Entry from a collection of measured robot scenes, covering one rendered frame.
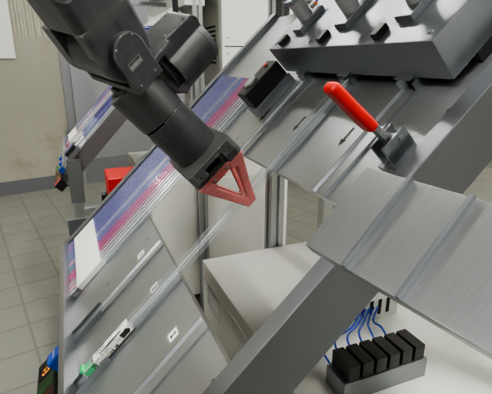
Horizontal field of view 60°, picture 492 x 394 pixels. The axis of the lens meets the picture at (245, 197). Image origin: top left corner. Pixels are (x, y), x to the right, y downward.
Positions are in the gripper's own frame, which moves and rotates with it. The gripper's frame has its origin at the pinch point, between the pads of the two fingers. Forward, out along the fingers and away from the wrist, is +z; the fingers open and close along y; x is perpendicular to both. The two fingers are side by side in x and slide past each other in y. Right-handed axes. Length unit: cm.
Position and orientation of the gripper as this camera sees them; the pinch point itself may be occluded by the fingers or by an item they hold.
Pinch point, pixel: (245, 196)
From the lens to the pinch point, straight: 54.1
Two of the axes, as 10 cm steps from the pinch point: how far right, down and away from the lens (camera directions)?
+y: -3.8, -2.8, 8.8
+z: 6.3, 6.1, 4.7
